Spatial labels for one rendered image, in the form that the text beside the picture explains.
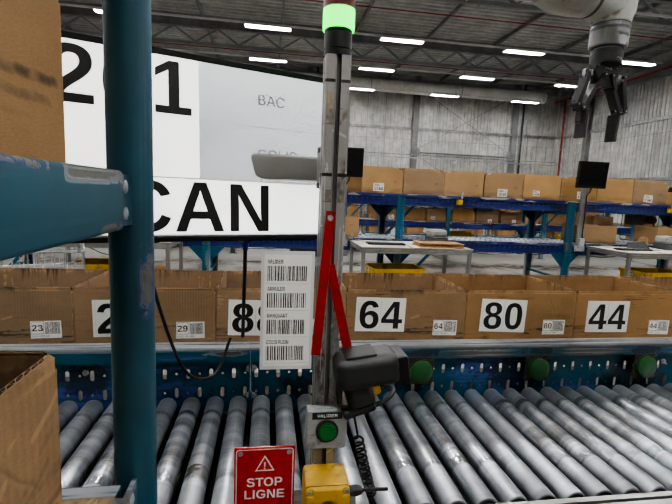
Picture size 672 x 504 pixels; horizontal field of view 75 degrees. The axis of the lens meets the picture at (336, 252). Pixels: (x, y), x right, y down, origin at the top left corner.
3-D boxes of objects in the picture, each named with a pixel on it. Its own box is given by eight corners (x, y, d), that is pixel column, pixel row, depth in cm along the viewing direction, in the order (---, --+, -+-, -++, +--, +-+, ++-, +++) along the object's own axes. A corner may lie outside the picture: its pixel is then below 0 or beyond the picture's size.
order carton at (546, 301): (462, 341, 143) (466, 290, 141) (430, 316, 172) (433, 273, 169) (572, 340, 149) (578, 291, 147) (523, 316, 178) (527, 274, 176)
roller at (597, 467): (625, 516, 91) (628, 493, 91) (498, 399, 142) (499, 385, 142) (647, 514, 92) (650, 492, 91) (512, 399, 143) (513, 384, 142)
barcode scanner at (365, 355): (415, 412, 71) (410, 350, 69) (342, 425, 69) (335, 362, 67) (402, 394, 77) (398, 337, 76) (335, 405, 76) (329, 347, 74)
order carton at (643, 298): (571, 340, 149) (577, 291, 147) (522, 316, 178) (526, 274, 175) (673, 339, 155) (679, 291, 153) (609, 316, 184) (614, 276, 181)
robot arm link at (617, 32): (640, 24, 109) (636, 49, 110) (607, 35, 118) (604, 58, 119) (613, 17, 106) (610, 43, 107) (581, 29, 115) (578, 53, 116)
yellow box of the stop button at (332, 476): (305, 539, 68) (306, 497, 67) (301, 501, 77) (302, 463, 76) (395, 532, 70) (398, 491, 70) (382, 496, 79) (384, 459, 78)
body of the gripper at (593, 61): (608, 43, 108) (602, 82, 109) (633, 48, 111) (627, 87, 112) (582, 51, 115) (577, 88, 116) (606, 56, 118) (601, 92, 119)
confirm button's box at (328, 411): (305, 452, 72) (307, 412, 71) (304, 441, 75) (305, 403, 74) (346, 450, 73) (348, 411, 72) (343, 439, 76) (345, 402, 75)
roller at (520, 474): (539, 523, 88) (542, 500, 88) (440, 401, 139) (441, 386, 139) (562, 521, 89) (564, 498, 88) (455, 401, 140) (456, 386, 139)
